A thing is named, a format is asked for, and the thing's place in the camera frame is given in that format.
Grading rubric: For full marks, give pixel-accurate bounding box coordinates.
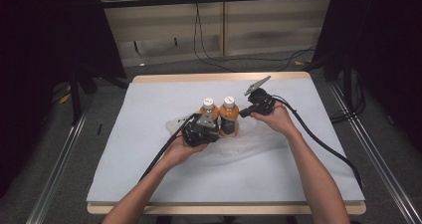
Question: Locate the black hanging wall cable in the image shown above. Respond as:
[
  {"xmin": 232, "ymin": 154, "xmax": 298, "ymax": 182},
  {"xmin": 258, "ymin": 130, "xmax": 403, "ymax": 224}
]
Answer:
[{"xmin": 192, "ymin": 2, "xmax": 237, "ymax": 73}]

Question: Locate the aluminium floor rail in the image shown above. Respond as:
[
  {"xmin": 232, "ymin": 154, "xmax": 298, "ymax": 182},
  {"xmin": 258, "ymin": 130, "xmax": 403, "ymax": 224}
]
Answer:
[
  {"xmin": 25, "ymin": 94, "xmax": 98, "ymax": 224},
  {"xmin": 327, "ymin": 81, "xmax": 422, "ymax": 224}
]

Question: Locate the white table mat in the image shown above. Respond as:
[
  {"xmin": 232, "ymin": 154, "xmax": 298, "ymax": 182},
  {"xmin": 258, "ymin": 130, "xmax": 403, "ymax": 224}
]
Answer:
[{"xmin": 86, "ymin": 78, "xmax": 366, "ymax": 204}]

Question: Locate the person's left hand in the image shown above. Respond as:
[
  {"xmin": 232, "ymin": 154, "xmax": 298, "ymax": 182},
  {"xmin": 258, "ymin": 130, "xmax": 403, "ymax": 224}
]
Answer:
[{"xmin": 161, "ymin": 134, "xmax": 209, "ymax": 169}]

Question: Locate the black curtain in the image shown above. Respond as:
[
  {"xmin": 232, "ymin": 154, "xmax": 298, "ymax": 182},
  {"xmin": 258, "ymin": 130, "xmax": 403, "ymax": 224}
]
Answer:
[
  {"xmin": 310, "ymin": 0, "xmax": 422, "ymax": 152},
  {"xmin": 0, "ymin": 0, "xmax": 127, "ymax": 198}
]

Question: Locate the black floor cable bundle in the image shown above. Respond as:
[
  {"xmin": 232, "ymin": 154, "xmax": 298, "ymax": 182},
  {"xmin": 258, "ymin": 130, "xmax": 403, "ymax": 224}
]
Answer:
[{"xmin": 329, "ymin": 69, "xmax": 366, "ymax": 124}]

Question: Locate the black metal stand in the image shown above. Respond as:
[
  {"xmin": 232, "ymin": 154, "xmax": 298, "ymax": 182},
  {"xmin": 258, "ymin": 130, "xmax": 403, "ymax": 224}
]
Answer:
[{"xmin": 69, "ymin": 64, "xmax": 84, "ymax": 126}]

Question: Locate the person's right hand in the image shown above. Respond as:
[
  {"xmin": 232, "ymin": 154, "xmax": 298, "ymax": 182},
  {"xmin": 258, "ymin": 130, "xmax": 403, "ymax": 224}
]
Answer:
[{"xmin": 250, "ymin": 101, "xmax": 299, "ymax": 138}]

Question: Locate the clear plastic bag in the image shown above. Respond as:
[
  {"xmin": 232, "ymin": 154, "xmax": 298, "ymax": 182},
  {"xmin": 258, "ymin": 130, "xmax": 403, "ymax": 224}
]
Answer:
[{"xmin": 164, "ymin": 112, "xmax": 291, "ymax": 167}]

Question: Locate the right hand-held gripper cable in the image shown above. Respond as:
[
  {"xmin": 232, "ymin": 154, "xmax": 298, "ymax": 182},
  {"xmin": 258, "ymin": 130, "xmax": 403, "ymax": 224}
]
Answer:
[{"xmin": 270, "ymin": 94, "xmax": 363, "ymax": 190}]

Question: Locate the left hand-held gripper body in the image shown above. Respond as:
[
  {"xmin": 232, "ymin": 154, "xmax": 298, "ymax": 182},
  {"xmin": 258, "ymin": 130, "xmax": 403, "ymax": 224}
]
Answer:
[{"xmin": 181, "ymin": 112, "xmax": 222, "ymax": 148}]

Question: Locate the black cable along floor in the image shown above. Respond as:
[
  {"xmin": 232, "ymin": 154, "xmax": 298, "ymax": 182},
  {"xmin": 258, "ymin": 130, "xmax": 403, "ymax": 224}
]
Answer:
[{"xmin": 198, "ymin": 44, "xmax": 317, "ymax": 73}]

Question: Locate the orange drink bottle white cap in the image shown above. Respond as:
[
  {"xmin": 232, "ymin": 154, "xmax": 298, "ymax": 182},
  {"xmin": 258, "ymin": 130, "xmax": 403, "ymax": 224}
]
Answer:
[
  {"xmin": 198, "ymin": 97, "xmax": 221, "ymax": 134},
  {"xmin": 219, "ymin": 96, "xmax": 241, "ymax": 138}
]

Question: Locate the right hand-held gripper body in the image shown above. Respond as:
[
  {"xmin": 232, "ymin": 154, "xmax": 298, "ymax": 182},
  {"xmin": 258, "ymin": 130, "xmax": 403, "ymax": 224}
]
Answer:
[{"xmin": 244, "ymin": 75, "xmax": 277, "ymax": 117}]

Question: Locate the wooden table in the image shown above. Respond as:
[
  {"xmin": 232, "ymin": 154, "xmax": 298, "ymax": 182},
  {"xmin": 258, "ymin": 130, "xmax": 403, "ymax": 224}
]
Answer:
[{"xmin": 87, "ymin": 71, "xmax": 367, "ymax": 216}]

